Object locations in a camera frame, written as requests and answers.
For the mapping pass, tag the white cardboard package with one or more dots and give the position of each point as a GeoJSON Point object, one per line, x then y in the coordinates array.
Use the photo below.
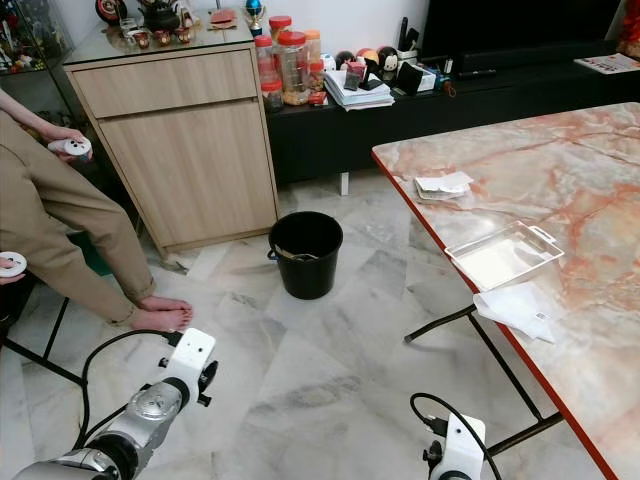
{"type": "Point", "coordinates": [515, 308]}

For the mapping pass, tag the white round controller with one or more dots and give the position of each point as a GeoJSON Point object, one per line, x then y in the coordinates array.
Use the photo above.
{"type": "Point", "coordinates": [78, 149]}
{"type": "Point", "coordinates": [13, 264]}

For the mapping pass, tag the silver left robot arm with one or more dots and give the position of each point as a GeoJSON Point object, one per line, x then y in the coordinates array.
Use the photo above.
{"type": "Point", "coordinates": [155, 405]}

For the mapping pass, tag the person's left forearm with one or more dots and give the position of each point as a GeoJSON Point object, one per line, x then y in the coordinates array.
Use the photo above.
{"type": "Point", "coordinates": [30, 122]}

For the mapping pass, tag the black rubbish bin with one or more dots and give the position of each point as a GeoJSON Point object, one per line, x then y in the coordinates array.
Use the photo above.
{"type": "Point", "coordinates": [305, 265]}

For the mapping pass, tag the person's left hand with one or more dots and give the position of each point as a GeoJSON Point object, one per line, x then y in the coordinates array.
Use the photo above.
{"type": "Point", "coordinates": [60, 135]}

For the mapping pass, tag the person's bare right foot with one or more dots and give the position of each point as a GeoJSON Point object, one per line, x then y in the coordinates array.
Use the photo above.
{"type": "Point", "coordinates": [160, 320]}

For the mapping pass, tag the person's bare foot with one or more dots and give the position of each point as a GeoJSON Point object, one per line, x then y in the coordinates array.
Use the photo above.
{"type": "Point", "coordinates": [160, 320]}
{"type": "Point", "coordinates": [168, 302]}

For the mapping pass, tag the person's bare left foot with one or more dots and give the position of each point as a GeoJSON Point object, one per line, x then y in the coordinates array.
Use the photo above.
{"type": "Point", "coordinates": [168, 302]}

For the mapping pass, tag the black metal table legs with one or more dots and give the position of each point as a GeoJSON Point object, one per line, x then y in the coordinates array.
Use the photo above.
{"type": "Point", "coordinates": [515, 400]}

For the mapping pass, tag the green cloth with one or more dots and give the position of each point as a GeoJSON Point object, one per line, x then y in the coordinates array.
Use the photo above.
{"type": "Point", "coordinates": [95, 252]}

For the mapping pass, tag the black metal chair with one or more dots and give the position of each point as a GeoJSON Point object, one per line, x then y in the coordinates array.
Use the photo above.
{"type": "Point", "coordinates": [10, 310]}

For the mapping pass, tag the light wood cabinet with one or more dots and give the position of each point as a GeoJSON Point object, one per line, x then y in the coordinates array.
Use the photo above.
{"type": "Point", "coordinates": [190, 165]}

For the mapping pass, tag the clear plastic tray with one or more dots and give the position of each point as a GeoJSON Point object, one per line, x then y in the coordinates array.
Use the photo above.
{"type": "Point", "coordinates": [505, 258]}

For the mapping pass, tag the person's khaki trousers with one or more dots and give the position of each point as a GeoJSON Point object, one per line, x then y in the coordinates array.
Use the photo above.
{"type": "Point", "coordinates": [60, 215]}

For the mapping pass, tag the crumpled white paper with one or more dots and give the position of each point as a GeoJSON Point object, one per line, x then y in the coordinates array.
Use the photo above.
{"type": "Point", "coordinates": [443, 185]}

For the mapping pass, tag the small red lid jar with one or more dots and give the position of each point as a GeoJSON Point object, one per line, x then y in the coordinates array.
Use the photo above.
{"type": "Point", "coordinates": [270, 96]}

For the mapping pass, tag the stack of white papers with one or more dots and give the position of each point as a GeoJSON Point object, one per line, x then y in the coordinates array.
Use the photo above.
{"type": "Point", "coordinates": [358, 97]}

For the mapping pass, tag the large red lid snack jar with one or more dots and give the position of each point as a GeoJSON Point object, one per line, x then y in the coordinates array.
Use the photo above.
{"type": "Point", "coordinates": [294, 70]}

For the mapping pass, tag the tall red lid jar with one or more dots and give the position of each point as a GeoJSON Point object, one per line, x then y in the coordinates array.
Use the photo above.
{"type": "Point", "coordinates": [265, 58]}

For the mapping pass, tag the small red tea cup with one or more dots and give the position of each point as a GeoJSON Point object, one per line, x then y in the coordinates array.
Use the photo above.
{"type": "Point", "coordinates": [183, 35]}
{"type": "Point", "coordinates": [164, 38]}
{"type": "Point", "coordinates": [141, 40]}

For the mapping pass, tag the slim orange jar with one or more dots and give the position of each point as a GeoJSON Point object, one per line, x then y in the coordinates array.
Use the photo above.
{"type": "Point", "coordinates": [313, 45]}

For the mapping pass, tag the black low TV cabinet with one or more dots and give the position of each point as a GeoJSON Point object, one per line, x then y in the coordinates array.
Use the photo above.
{"type": "Point", "coordinates": [460, 110]}

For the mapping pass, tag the red lid orange jar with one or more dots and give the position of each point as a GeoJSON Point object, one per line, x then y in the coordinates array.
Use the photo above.
{"type": "Point", "coordinates": [280, 25]}

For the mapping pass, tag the red plaque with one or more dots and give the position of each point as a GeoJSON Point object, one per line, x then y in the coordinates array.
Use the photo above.
{"type": "Point", "coordinates": [223, 17]}

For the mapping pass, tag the black mouse toy figure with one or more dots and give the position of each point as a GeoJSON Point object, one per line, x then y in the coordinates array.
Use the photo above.
{"type": "Point", "coordinates": [387, 62]}

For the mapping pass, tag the black box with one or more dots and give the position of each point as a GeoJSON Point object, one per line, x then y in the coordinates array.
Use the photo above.
{"type": "Point", "coordinates": [413, 78]}

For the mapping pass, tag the dark teapot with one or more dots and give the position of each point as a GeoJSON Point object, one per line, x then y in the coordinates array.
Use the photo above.
{"type": "Point", "coordinates": [163, 15]}

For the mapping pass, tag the blue globe trophy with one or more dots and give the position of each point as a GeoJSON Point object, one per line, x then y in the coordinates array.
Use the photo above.
{"type": "Point", "coordinates": [254, 12]}

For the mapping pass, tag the round red black ornament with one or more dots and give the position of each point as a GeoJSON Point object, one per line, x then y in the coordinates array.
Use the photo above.
{"type": "Point", "coordinates": [110, 10]}

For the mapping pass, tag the glass figurine display case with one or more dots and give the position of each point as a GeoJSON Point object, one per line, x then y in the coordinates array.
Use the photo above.
{"type": "Point", "coordinates": [30, 40]}

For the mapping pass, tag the white printed booklet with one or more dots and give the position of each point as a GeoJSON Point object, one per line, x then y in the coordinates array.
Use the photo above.
{"type": "Point", "coordinates": [608, 63]}

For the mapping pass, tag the black television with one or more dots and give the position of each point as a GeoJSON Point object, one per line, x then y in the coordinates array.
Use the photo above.
{"type": "Point", "coordinates": [510, 25]}

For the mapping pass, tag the red costume doll figure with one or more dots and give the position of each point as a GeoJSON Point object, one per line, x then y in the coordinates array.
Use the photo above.
{"type": "Point", "coordinates": [631, 28]}

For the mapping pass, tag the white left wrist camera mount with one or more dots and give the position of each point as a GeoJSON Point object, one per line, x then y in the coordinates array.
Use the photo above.
{"type": "Point", "coordinates": [195, 355]}

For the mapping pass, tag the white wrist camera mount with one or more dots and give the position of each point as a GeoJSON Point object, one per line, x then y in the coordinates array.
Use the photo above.
{"type": "Point", "coordinates": [195, 355]}
{"type": "Point", "coordinates": [465, 450]}

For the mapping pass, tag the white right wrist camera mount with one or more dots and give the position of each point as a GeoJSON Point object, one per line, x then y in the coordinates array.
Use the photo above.
{"type": "Point", "coordinates": [465, 450]}

